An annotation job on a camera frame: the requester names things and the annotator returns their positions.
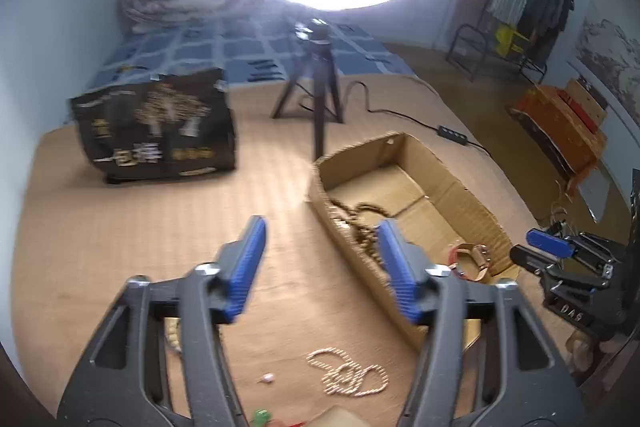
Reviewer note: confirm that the grey flat panel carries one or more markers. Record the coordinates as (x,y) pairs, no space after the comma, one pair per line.
(595,192)

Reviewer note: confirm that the blue checked blanket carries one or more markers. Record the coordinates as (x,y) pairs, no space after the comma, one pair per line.
(200,52)

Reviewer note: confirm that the wall poster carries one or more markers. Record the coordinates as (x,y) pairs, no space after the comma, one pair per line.
(610,52)

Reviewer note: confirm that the small white bead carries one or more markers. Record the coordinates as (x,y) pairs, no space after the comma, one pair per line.
(268,378)

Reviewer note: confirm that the black printed snack bag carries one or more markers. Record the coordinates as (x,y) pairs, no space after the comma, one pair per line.
(150,127)

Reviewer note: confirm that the person's right hand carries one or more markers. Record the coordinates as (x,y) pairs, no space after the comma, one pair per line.
(580,349)

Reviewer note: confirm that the light wooden board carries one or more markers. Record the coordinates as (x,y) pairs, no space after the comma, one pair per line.
(592,94)

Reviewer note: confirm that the tan cardboard piece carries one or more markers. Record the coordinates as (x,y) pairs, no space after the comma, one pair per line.
(340,419)

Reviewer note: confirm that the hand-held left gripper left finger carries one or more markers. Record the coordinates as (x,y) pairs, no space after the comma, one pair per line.
(247,267)

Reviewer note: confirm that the dark hanging clothes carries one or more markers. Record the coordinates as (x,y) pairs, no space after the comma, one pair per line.
(547,2)

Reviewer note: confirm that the black tripod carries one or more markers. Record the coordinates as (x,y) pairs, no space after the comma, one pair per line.
(318,72)

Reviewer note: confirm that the cardboard box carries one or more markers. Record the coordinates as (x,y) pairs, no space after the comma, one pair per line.
(450,207)

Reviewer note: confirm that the green jade pendant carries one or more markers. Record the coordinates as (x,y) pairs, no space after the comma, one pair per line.
(260,417)

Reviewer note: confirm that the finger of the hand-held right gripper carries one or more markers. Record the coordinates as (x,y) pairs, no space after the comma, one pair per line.
(547,241)
(530,257)

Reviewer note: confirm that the red flat box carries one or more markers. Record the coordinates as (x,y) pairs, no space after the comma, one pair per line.
(575,101)

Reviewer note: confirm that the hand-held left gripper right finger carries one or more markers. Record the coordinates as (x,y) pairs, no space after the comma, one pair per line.
(397,272)

